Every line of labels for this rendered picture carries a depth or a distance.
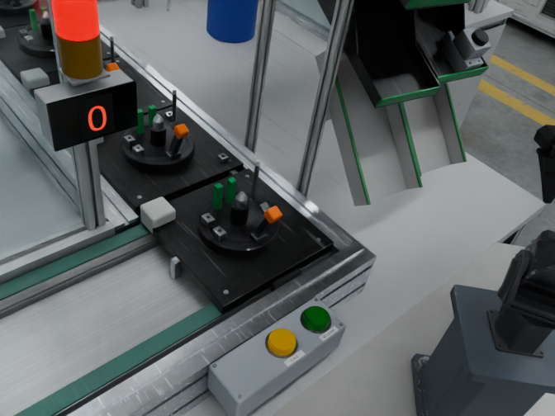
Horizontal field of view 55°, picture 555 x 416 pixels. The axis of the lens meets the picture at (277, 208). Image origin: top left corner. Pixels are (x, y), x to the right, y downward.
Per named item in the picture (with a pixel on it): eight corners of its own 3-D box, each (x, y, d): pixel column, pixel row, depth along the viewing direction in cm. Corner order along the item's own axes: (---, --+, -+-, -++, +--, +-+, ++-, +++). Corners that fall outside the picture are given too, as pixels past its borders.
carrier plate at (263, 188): (332, 249, 93) (334, 241, 92) (222, 314, 80) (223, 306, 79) (248, 175, 105) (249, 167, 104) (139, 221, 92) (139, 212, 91)
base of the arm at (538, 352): (544, 358, 69) (567, 332, 65) (495, 351, 69) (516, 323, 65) (530, 314, 74) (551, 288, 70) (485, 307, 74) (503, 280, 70)
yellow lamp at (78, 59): (110, 73, 67) (107, 37, 64) (72, 82, 65) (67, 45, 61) (92, 56, 70) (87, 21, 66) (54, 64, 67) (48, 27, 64)
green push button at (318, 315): (333, 326, 81) (335, 319, 80) (314, 339, 79) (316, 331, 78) (315, 309, 83) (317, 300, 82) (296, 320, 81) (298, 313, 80)
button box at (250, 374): (339, 347, 85) (348, 324, 81) (234, 424, 73) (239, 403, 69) (309, 317, 88) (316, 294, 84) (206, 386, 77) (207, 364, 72)
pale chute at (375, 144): (406, 189, 103) (423, 186, 99) (353, 206, 97) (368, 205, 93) (370, 47, 101) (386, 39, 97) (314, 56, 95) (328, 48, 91)
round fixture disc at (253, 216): (294, 236, 92) (296, 228, 90) (230, 271, 84) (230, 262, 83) (244, 191, 99) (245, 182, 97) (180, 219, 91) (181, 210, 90)
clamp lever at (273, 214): (267, 236, 87) (283, 215, 81) (257, 241, 86) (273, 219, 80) (254, 219, 88) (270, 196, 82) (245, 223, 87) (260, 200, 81)
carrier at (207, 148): (243, 171, 106) (249, 118, 98) (135, 216, 93) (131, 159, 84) (176, 112, 118) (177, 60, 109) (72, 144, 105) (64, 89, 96)
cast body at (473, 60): (473, 73, 98) (500, 48, 92) (457, 77, 96) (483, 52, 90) (450, 36, 100) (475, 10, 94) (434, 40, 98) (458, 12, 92)
